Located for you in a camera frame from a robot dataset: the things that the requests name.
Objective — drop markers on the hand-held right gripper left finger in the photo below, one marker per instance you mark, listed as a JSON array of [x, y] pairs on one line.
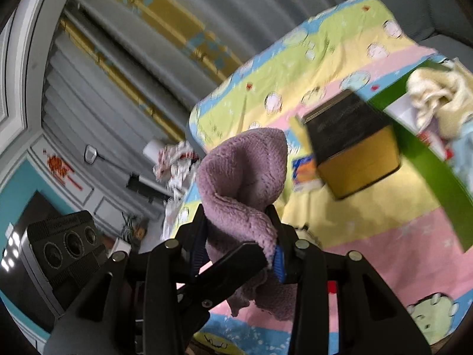
[[196, 251]]

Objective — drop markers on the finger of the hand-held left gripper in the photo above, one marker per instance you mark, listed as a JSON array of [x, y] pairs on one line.
[[236, 266]]

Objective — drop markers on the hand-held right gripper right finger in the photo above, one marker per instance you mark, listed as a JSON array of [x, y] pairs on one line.
[[280, 266]]

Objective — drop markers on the mauve fleece towel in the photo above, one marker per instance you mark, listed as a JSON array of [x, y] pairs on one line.
[[244, 170]]

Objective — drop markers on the small blue orange box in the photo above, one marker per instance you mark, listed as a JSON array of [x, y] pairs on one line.
[[305, 173]]

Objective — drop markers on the green box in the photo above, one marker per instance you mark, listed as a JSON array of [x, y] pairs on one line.
[[425, 170]]

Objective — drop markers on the cream knitted cloth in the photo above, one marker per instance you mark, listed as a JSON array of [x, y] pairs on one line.
[[436, 96]]

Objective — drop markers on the white tv cabinet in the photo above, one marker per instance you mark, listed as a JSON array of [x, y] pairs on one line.
[[122, 246]]

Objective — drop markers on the potted plant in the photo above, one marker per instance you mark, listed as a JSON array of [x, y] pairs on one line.
[[138, 233]]

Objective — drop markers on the black upright vacuum cleaner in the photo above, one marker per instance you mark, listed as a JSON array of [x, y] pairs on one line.
[[144, 186]]

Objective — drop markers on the pile of clothes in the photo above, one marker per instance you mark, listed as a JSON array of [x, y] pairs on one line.
[[177, 162]]

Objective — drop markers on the cartoon printed blanket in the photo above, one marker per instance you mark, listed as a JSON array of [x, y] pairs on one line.
[[369, 229]]

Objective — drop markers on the black and gold box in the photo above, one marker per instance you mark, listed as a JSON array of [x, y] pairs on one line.
[[354, 144]]

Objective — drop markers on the light blue cloth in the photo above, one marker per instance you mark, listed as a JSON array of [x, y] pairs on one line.
[[463, 155]]

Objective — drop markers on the grey yellow-patterned curtain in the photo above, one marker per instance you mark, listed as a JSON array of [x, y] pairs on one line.
[[258, 14]]

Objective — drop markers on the grey sofa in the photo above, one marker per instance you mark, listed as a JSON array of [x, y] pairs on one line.
[[425, 3]]

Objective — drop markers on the red wall decoration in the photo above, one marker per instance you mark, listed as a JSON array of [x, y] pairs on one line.
[[57, 166]]

